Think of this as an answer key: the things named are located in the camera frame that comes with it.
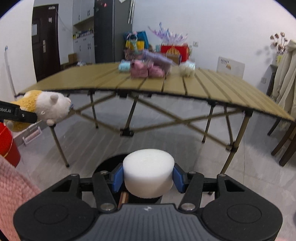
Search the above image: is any white wall heater panel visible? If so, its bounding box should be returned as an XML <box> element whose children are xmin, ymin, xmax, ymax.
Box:
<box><xmin>216</xmin><ymin>56</ymin><xmax>245</xmax><ymax>78</ymax></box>

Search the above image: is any dried flower bouquet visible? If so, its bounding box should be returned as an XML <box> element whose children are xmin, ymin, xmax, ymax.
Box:
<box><xmin>269</xmin><ymin>32</ymin><xmax>288</xmax><ymax>55</ymax></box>

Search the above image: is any light blue plush cloth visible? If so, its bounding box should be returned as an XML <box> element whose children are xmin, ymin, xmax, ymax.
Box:
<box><xmin>118</xmin><ymin>60</ymin><xmax>131</xmax><ymax>72</ymax></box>

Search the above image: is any dark wooden chair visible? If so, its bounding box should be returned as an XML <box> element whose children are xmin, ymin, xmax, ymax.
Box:
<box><xmin>267</xmin><ymin>118</ymin><xmax>295</xmax><ymax>167</ymax></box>

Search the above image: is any tan folding slat table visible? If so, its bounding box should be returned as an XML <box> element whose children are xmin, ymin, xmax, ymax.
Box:
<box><xmin>14</xmin><ymin>61</ymin><xmax>296</xmax><ymax>174</ymax></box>

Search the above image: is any dark grey refrigerator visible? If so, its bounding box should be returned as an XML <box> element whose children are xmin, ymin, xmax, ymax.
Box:
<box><xmin>94</xmin><ymin>0</ymin><xmax>132</xmax><ymax>63</ymax></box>

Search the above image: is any clear plastic bag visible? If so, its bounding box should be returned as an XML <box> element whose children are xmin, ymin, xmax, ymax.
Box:
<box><xmin>179</xmin><ymin>60</ymin><xmax>196</xmax><ymax>77</ymax></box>

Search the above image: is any iridescent flower bouquet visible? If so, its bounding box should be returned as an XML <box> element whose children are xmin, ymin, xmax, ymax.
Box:
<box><xmin>148</xmin><ymin>22</ymin><xmax>188</xmax><ymax>45</ymax></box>

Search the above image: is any red plastic bucket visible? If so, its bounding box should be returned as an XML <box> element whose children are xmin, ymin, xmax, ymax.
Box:
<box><xmin>0</xmin><ymin>123</ymin><xmax>21</xmax><ymax>167</ymax></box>

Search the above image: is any white floor bracket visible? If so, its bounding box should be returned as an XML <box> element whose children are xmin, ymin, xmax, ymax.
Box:
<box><xmin>22</xmin><ymin>126</ymin><xmax>42</xmax><ymax>145</ymax></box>

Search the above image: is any dark brown door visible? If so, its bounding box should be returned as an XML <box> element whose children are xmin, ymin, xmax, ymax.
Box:
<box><xmin>32</xmin><ymin>4</ymin><xmax>61</xmax><ymax>82</ymax></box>

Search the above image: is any cream hanging jacket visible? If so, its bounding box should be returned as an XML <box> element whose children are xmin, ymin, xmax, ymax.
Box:
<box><xmin>271</xmin><ymin>40</ymin><xmax>296</xmax><ymax>118</ymax></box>

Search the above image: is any yellow white plush toy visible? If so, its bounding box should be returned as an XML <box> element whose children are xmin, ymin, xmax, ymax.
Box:
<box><xmin>3</xmin><ymin>90</ymin><xmax>72</xmax><ymax>133</ymax></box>

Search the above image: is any purple drawstring cloth bag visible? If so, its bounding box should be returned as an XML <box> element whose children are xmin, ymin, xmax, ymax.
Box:
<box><xmin>142</xmin><ymin>49</ymin><xmax>176</xmax><ymax>72</ymax></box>

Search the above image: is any red gift box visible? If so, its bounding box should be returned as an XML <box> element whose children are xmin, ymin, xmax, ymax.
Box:
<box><xmin>161</xmin><ymin>44</ymin><xmax>190</xmax><ymax>65</ymax></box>

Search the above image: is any blue gift bag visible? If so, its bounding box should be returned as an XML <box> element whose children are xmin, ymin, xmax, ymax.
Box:
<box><xmin>124</xmin><ymin>31</ymin><xmax>149</xmax><ymax>51</ymax></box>

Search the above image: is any white kitchen cabinet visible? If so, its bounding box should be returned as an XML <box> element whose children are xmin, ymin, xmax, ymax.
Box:
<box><xmin>72</xmin><ymin>0</ymin><xmax>95</xmax><ymax>64</ymax></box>

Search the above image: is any open cardboard box floor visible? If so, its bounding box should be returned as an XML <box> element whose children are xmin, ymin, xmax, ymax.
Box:
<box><xmin>61</xmin><ymin>53</ymin><xmax>78</xmax><ymax>70</ymax></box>

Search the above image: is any pink satin cloth bag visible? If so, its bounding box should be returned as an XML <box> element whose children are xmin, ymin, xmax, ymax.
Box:
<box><xmin>130</xmin><ymin>60</ymin><xmax>165</xmax><ymax>78</ymax></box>

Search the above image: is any white round foam disc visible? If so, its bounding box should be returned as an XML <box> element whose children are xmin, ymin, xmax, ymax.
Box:
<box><xmin>125</xmin><ymin>149</ymin><xmax>175</xmax><ymax>196</ymax></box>

